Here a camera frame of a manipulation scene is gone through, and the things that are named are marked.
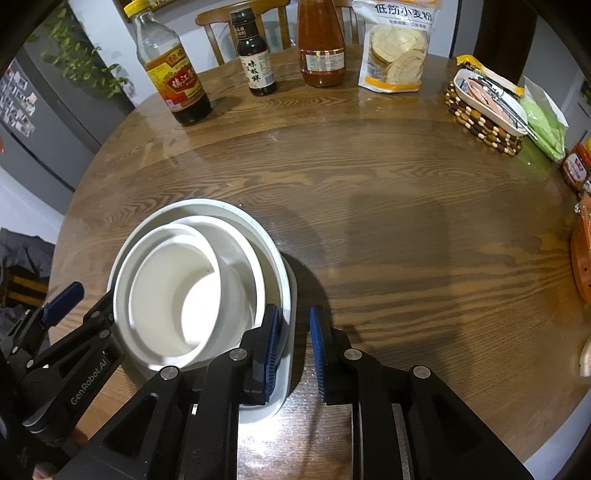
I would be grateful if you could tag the small dark soy sauce bottle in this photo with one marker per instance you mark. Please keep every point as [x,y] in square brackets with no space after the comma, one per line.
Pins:
[258,69]

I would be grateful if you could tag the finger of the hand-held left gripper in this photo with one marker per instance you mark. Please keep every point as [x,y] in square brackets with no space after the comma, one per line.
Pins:
[62,300]
[87,330]

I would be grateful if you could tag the medium white bowl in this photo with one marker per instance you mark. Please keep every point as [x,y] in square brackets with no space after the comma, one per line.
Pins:
[207,225]

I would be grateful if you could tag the vinegar bottle with yellow cap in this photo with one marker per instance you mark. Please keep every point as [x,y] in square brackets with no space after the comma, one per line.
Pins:
[180,92]

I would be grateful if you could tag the green plastic bag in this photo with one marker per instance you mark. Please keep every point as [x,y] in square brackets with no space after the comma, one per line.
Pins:
[545,124]

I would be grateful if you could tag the beaded wooden trivet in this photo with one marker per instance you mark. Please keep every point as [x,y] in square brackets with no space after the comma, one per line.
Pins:
[480,128]

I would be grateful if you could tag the yellow snack packet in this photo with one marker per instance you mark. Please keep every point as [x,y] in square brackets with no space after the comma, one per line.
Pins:
[466,61]

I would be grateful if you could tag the dark cloth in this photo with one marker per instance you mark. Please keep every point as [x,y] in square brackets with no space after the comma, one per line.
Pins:
[23,249]

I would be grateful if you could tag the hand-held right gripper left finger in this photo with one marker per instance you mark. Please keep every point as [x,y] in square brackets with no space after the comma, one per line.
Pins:
[272,350]

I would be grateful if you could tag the red sauce bottle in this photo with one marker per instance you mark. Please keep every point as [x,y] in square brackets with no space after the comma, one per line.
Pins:
[321,60]

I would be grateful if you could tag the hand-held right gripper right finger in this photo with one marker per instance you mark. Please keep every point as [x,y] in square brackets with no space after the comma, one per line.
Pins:
[318,350]

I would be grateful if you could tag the white tray with packets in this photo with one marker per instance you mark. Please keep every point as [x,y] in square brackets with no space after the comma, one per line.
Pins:
[489,101]

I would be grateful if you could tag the white cup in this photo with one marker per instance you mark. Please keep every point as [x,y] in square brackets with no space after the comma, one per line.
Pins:
[175,295]

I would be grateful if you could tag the grey refrigerator with magnets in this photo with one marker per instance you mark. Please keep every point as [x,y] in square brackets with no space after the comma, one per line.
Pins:
[41,120]

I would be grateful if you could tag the dark wooden door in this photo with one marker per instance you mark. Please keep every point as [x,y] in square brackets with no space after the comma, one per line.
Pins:
[503,32]

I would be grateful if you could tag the large white bowl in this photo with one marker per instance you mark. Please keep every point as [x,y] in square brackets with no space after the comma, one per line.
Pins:
[249,226]

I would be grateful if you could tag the yellow black striped box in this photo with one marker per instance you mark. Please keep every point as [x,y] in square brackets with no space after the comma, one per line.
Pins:
[23,288]

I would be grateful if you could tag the white and yellow flour bag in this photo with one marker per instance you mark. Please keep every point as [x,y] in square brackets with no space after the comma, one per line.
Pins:
[397,55]

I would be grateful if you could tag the hanging green plant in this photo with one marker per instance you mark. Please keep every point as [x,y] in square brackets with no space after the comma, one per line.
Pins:
[83,55]

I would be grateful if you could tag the white cabinet shelf with jars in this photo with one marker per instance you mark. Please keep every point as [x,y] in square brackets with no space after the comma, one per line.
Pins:
[584,97]

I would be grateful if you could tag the wooden chair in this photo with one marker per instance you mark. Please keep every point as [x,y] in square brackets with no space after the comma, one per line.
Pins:
[217,23]
[353,23]

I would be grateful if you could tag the orange lidded food container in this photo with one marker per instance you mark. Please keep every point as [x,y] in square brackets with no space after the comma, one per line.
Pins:
[582,249]

